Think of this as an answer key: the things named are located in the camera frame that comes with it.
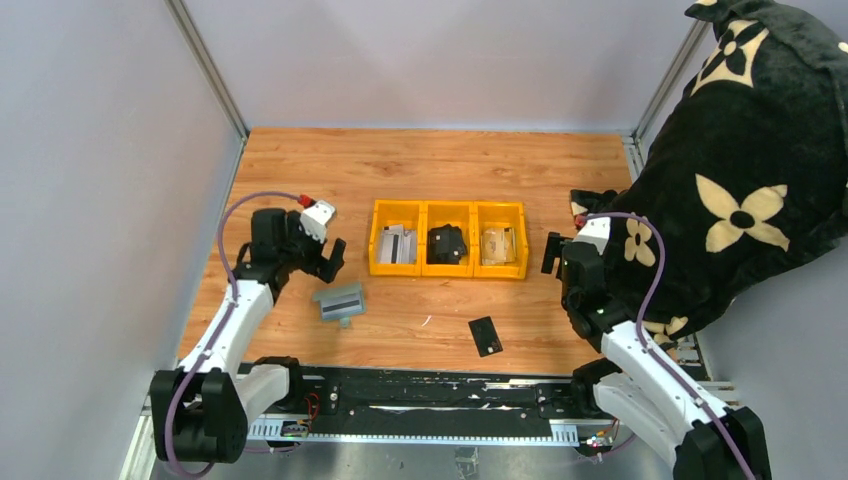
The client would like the silver magnetic stripe card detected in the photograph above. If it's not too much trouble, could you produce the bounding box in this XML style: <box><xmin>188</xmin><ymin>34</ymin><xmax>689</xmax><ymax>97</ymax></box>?
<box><xmin>320</xmin><ymin>296</ymin><xmax>365</xmax><ymax>319</ymax></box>

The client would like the black credit card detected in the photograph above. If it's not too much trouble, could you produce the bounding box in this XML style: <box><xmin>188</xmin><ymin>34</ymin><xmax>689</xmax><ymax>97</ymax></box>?
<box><xmin>468</xmin><ymin>316</ymin><xmax>503</xmax><ymax>357</ymax></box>

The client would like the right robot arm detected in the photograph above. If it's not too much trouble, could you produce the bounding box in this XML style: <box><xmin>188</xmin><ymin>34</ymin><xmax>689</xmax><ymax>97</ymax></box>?
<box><xmin>541</xmin><ymin>232</ymin><xmax>772</xmax><ymax>479</ymax></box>

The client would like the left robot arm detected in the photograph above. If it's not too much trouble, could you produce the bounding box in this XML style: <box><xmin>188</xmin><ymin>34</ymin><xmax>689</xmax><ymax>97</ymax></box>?
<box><xmin>149</xmin><ymin>201</ymin><xmax>346</xmax><ymax>469</ymax></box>

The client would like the silver card in bin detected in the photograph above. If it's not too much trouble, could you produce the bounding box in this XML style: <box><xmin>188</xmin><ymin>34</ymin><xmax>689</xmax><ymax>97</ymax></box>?
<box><xmin>480</xmin><ymin>227</ymin><xmax>517</xmax><ymax>266</ymax></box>

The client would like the white VIP card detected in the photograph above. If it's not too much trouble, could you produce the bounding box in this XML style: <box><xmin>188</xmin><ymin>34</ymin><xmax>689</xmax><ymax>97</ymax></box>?
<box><xmin>376</xmin><ymin>224</ymin><xmax>418</xmax><ymax>265</ymax></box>

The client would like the black VIP card in bin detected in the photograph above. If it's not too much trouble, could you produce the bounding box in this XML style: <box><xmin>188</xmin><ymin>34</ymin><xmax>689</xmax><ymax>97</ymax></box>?
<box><xmin>427</xmin><ymin>224</ymin><xmax>468</xmax><ymax>265</ymax></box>

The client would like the yellow plastic bin right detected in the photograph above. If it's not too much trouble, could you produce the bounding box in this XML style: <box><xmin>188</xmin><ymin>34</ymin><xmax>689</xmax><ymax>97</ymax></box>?
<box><xmin>473</xmin><ymin>201</ymin><xmax>529</xmax><ymax>280</ymax></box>

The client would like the yellow plastic bin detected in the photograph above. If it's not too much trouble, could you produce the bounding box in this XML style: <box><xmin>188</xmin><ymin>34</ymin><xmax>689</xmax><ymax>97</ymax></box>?
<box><xmin>422</xmin><ymin>201</ymin><xmax>474</xmax><ymax>278</ymax></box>
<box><xmin>473</xmin><ymin>201</ymin><xmax>529</xmax><ymax>280</ymax></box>
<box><xmin>368</xmin><ymin>199</ymin><xmax>424</xmax><ymax>277</ymax></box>

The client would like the yellow plastic bin left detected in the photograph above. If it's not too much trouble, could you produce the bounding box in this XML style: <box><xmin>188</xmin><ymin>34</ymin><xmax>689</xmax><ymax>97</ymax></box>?
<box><xmin>368</xmin><ymin>199</ymin><xmax>424</xmax><ymax>277</ymax></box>

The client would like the yellow plastic bin middle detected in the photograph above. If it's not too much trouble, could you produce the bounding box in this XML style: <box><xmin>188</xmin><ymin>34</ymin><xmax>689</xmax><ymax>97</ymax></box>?
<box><xmin>422</xmin><ymin>201</ymin><xmax>474</xmax><ymax>278</ymax></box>

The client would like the black flower pattern blanket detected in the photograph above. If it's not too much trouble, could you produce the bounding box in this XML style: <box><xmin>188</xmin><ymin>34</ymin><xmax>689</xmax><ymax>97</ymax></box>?
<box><xmin>570</xmin><ymin>1</ymin><xmax>847</xmax><ymax>344</ymax></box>

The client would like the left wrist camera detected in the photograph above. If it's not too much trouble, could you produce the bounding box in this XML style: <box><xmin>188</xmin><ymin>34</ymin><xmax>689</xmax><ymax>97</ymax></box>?
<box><xmin>300</xmin><ymin>200</ymin><xmax>336</xmax><ymax>244</ymax></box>

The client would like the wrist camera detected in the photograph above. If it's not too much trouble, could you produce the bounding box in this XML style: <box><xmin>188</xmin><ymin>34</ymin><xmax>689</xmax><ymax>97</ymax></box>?
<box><xmin>573</xmin><ymin>216</ymin><xmax>611</xmax><ymax>255</ymax></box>
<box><xmin>300</xmin><ymin>200</ymin><xmax>336</xmax><ymax>244</ymax></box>

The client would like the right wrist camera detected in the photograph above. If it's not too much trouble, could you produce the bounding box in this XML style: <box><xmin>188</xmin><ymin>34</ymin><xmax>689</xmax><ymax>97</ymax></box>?
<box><xmin>573</xmin><ymin>216</ymin><xmax>611</xmax><ymax>255</ymax></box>

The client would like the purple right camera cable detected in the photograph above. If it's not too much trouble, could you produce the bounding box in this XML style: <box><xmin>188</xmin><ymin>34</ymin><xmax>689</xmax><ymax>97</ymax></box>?
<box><xmin>573</xmin><ymin>211</ymin><xmax>758</xmax><ymax>480</ymax></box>

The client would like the purple camera cable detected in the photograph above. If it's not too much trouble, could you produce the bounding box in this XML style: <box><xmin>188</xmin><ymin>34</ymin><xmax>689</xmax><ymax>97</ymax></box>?
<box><xmin>162</xmin><ymin>190</ymin><xmax>314</xmax><ymax>480</ymax></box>
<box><xmin>573</xmin><ymin>211</ymin><xmax>758</xmax><ymax>480</ymax></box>

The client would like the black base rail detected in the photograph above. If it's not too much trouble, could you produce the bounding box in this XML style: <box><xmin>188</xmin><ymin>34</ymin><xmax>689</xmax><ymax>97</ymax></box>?
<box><xmin>248</xmin><ymin>365</ymin><xmax>631</xmax><ymax>451</ymax></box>

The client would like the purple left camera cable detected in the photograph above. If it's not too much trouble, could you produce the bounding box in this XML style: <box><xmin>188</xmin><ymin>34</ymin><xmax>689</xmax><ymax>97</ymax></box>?
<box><xmin>162</xmin><ymin>190</ymin><xmax>314</xmax><ymax>480</ymax></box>

